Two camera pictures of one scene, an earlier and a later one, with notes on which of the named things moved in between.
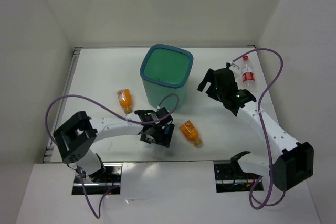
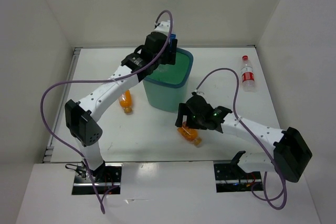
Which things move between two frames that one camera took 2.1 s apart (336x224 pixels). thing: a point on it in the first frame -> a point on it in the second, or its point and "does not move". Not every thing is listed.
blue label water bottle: x=167 y=126 -> x=172 y=36
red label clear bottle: x=248 y=73 does not move
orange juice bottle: x=190 y=132 does not move
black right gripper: x=209 y=77 -> x=184 y=109
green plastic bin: x=165 y=70 does not move
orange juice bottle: x=125 y=100 does not move
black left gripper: x=163 y=139 -> x=170 y=58
